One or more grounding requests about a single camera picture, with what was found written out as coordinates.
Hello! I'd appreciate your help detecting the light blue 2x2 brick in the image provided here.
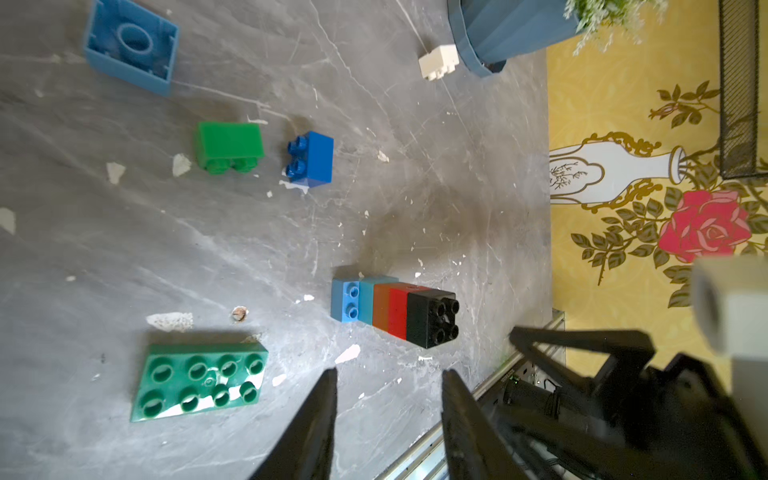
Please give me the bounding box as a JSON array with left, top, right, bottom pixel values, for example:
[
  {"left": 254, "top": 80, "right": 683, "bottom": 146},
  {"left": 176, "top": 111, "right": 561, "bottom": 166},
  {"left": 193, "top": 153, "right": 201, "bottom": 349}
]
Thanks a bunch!
[{"left": 83, "top": 0, "right": 180, "bottom": 96}]

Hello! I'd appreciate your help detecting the potted plant grey pot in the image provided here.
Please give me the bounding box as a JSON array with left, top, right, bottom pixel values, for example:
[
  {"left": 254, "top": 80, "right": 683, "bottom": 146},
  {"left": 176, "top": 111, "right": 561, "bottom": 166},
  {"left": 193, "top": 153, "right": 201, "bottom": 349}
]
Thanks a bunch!
[{"left": 447, "top": 0, "right": 668, "bottom": 77}]

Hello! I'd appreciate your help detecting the orange 2x2 brick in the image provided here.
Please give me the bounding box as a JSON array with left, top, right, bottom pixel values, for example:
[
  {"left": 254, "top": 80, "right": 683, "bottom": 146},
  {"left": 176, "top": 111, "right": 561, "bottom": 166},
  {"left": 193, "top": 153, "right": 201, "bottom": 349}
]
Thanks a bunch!
[{"left": 373, "top": 283, "right": 394, "bottom": 333}]

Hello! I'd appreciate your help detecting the teal 2x2 brick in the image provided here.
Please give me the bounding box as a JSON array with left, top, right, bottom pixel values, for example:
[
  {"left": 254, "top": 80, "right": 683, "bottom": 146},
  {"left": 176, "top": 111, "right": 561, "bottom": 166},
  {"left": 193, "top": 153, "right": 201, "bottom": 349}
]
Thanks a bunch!
[{"left": 359, "top": 276, "right": 399, "bottom": 325}]

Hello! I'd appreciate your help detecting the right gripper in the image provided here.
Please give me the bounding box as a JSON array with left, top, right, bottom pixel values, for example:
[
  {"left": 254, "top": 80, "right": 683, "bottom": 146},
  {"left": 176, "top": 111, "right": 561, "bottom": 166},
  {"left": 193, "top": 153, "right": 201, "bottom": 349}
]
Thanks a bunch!
[{"left": 497, "top": 326, "right": 767, "bottom": 479}]

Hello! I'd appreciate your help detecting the black 2x2 brick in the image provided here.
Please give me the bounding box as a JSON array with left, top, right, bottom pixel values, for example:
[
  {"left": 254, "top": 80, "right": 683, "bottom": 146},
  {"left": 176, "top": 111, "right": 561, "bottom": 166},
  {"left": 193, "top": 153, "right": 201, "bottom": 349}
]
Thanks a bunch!
[{"left": 406, "top": 289, "right": 460, "bottom": 349}]

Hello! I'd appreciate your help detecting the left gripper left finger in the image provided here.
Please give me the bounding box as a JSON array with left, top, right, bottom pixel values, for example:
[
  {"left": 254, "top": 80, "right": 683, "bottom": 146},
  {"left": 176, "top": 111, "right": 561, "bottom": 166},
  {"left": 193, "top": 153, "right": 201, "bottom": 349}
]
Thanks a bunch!
[{"left": 250, "top": 368, "right": 338, "bottom": 479}]

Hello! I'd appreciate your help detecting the white small brick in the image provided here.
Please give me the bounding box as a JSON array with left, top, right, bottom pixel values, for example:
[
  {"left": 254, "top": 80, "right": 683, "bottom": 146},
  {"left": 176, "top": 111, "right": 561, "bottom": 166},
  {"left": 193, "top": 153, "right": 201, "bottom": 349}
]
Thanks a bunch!
[{"left": 419, "top": 44, "right": 460, "bottom": 81}]

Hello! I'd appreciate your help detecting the green 2x4 brick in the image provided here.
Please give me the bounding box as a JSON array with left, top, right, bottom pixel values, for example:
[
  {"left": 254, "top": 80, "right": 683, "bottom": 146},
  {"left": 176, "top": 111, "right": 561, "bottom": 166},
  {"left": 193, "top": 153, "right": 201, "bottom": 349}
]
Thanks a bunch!
[{"left": 131, "top": 342, "right": 268, "bottom": 422}]

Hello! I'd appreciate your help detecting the green 2x2 brick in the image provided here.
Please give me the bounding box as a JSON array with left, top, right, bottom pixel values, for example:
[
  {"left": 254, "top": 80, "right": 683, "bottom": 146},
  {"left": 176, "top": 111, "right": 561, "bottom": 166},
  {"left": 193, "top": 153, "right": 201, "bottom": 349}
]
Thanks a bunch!
[{"left": 195, "top": 122, "right": 265, "bottom": 175}]

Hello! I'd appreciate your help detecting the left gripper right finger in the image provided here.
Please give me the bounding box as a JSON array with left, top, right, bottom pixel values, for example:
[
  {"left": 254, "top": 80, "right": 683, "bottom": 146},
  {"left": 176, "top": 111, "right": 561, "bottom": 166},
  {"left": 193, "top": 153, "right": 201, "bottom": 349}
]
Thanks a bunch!
[{"left": 441, "top": 370, "right": 528, "bottom": 479}]

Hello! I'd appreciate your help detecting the black wire mesh basket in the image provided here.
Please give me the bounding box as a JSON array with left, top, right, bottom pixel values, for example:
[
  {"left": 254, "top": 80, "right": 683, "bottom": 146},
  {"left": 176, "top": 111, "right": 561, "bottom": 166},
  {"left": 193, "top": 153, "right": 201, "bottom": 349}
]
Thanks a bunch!
[{"left": 718, "top": 0, "right": 767, "bottom": 180}]

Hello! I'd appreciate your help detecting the light blue 2x4 brick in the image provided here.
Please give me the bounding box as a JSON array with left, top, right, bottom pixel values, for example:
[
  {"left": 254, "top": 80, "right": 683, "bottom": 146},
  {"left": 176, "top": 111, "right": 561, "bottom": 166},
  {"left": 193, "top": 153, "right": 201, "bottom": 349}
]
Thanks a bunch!
[{"left": 330, "top": 278, "right": 360, "bottom": 323}]

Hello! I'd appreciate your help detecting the red 2x2 brick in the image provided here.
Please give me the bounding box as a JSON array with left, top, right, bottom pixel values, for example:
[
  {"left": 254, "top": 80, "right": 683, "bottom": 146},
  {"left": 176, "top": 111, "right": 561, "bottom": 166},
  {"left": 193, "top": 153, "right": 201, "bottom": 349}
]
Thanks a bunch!
[{"left": 388, "top": 282, "right": 428, "bottom": 340}]

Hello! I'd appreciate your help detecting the aluminium front rail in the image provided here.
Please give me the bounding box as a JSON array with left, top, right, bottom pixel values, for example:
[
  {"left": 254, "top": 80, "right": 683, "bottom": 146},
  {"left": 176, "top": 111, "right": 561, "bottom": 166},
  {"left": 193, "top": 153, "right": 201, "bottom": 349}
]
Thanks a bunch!
[{"left": 371, "top": 308, "right": 568, "bottom": 480}]

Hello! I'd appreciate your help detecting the dark blue 2x2 brick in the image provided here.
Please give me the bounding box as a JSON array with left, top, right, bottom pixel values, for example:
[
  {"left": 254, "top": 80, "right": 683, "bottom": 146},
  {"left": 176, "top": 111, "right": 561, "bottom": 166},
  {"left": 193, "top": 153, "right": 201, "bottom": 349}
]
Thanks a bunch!
[{"left": 285, "top": 131, "right": 334, "bottom": 188}]

